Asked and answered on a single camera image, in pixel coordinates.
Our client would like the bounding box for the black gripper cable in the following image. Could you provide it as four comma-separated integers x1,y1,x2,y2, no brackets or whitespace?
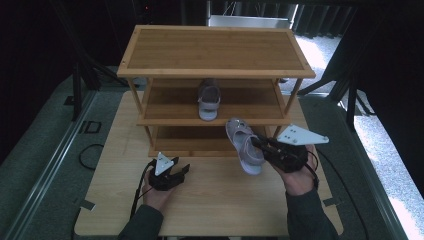
305,149,321,192
129,158,158,220

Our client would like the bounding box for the metal floor rail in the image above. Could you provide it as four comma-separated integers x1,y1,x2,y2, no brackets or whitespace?
0,89,98,240

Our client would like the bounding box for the person's right hand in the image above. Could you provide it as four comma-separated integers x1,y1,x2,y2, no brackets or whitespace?
270,143,320,197

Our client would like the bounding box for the wooden three-tier shoe rack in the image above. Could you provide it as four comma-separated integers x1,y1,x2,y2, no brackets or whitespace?
116,24,317,158

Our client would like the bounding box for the black metal stand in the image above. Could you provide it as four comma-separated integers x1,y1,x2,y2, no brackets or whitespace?
49,0,129,122
295,63,376,132

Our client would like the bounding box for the grey strap sandal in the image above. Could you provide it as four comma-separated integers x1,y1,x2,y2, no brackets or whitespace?
197,78,222,122
225,117,267,176

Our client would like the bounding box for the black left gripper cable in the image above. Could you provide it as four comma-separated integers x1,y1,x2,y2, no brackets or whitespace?
129,158,158,220

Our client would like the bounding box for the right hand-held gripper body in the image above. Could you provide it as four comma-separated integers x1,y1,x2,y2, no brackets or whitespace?
263,123,330,174

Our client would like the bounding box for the person's left hand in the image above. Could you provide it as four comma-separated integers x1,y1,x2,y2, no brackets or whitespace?
141,170,178,214

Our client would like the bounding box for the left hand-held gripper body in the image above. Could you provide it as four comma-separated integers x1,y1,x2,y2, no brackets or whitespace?
147,151,186,192

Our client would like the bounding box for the black floor cable loop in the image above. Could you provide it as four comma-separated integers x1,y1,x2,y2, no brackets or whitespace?
78,142,105,171

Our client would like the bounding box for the grey metal box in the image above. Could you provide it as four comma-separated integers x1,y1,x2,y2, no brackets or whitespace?
208,14,291,30

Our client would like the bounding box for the dark curtain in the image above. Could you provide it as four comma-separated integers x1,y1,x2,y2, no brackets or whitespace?
293,3,358,38

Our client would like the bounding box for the grey tape piece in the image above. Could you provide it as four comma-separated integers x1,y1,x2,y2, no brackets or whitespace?
79,198,97,212
322,196,343,208

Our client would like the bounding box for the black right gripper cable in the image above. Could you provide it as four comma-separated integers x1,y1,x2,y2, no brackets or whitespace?
305,149,321,192

